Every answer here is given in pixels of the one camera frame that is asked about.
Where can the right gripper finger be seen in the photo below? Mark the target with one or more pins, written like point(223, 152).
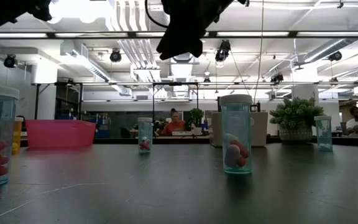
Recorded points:
point(169, 46)
point(193, 43)

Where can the yellow medicine bottle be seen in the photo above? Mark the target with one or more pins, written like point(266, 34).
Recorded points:
point(19, 137)

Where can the red plastic bin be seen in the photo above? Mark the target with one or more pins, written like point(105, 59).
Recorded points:
point(61, 133)

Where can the black ceiling spotlight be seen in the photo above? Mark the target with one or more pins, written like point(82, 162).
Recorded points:
point(277, 77)
point(222, 51)
point(10, 61)
point(115, 56)
point(335, 56)

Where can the small background potted plant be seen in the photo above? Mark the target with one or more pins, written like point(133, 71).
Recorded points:
point(196, 115)

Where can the person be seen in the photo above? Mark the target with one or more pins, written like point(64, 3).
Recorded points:
point(357, 123)
point(174, 126)

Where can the blue storage crates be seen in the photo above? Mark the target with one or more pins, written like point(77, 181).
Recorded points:
point(103, 133)

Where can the green potted plant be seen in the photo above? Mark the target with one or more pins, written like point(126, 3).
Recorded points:
point(295, 115)

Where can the black table mat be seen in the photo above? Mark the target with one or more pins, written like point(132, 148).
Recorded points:
point(166, 193)

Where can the ribbed silver ventilation duct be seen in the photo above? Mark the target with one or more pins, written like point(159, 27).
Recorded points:
point(183, 58)

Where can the black background frame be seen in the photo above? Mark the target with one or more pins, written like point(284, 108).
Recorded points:
point(37, 102)
point(153, 102)

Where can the white rectangular ceiling duct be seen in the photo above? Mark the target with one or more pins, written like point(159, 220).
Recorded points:
point(87, 65)

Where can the black aluminium station frame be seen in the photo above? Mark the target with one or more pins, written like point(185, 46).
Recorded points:
point(182, 140)

